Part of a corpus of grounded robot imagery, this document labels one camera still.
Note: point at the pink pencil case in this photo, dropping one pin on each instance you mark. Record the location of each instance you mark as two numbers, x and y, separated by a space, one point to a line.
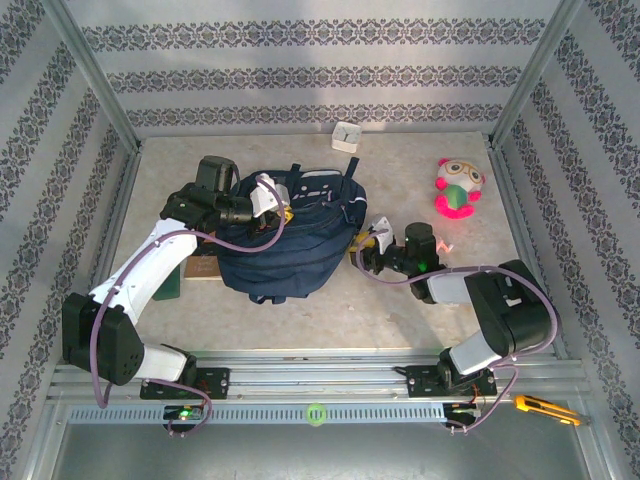
445 246

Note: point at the navy blue backpack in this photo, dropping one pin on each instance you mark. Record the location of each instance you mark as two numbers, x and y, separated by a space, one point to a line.
300 250

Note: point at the brown book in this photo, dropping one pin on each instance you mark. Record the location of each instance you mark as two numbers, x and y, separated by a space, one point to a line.
200 267

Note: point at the dark green notebook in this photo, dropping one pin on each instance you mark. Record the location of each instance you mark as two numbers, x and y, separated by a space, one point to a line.
170 285

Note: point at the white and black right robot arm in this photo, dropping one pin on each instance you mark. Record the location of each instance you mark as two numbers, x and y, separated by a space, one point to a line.
505 310

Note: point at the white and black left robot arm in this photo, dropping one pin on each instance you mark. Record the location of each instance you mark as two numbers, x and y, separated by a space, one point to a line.
150 270

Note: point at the pink and white plush toy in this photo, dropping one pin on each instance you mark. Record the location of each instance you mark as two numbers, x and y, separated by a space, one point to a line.
457 192

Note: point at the small white cube clock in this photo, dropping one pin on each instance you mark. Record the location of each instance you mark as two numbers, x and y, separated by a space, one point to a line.
346 137

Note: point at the yellow utility knife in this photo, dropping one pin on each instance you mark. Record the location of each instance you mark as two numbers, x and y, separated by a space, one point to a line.
542 407

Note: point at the circuit board with green light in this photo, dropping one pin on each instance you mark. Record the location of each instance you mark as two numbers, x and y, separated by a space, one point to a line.
184 414

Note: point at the aluminium table side rail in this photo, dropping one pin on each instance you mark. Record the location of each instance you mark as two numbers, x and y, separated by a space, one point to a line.
122 200
507 175

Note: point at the aluminium mounting rail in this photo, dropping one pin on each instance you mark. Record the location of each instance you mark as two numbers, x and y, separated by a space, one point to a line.
310 372

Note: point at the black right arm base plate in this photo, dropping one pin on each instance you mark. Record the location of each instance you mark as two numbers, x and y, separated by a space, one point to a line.
420 382

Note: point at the aluminium frame post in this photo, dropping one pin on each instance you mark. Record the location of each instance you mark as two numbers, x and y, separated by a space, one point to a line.
95 75
533 75

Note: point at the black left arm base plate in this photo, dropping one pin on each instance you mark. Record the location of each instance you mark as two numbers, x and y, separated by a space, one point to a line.
215 382

